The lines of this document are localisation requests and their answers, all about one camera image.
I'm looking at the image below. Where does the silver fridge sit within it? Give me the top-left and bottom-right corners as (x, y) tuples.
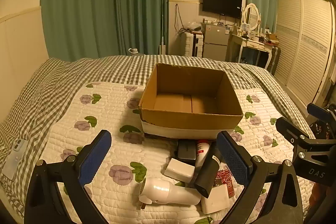
(202, 22), (232, 62)

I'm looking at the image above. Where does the white suitcase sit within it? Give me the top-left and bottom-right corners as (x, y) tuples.
(183, 31), (204, 58)

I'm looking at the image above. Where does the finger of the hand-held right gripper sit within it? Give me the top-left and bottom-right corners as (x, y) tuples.
(307, 102), (336, 125)
(276, 117), (315, 152)

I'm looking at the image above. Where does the white louvered wardrobe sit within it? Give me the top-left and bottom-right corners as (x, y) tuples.
(271, 0), (334, 107)

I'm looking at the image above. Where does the dark grey case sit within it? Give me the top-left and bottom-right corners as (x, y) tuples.
(175, 140), (198, 161)

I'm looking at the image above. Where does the dark patterned cloth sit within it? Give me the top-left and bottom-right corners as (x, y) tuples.
(311, 121), (332, 140)

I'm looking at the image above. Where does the brown suitcase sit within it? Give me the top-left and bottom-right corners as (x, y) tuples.
(270, 46), (281, 75)

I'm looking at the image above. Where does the white bottle with red cap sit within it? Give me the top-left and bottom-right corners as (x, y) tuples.
(194, 139), (212, 175)

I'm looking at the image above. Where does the oval white mirror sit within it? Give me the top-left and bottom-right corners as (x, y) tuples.
(242, 3), (262, 32)

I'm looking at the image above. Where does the red patterned box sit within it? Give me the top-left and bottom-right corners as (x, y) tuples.
(213, 168), (235, 199)

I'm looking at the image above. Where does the white square box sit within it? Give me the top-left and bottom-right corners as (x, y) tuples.
(201, 184), (230, 215)

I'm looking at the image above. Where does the white dressing table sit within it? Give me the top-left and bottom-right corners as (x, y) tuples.
(227, 32), (275, 71)

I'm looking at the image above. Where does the wall cable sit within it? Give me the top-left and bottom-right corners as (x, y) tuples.
(174, 4), (185, 33)

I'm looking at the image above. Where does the cardboard box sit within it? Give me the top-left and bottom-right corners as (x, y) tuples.
(138, 63), (244, 140)

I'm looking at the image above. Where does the clear plastic bag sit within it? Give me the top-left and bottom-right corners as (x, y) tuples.
(184, 21), (203, 33)

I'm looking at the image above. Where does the black wall television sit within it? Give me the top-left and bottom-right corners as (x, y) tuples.
(202, 0), (243, 19)

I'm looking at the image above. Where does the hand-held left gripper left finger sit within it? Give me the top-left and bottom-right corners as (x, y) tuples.
(24, 130), (112, 224)

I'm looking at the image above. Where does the black power bank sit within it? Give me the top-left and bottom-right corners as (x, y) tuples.
(194, 148), (223, 199)

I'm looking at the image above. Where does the white power adapter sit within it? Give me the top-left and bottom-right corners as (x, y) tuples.
(164, 157), (196, 183)

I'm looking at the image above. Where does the wide green curtain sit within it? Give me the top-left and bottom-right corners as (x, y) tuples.
(40, 0), (170, 62)

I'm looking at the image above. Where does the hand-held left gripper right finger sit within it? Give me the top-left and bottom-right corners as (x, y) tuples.
(216, 131), (304, 224)

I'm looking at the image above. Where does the floral quilted mat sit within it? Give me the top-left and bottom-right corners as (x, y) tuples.
(43, 81), (315, 224)

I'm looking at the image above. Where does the light blue smartphone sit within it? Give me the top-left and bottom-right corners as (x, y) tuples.
(2, 138), (26, 180)

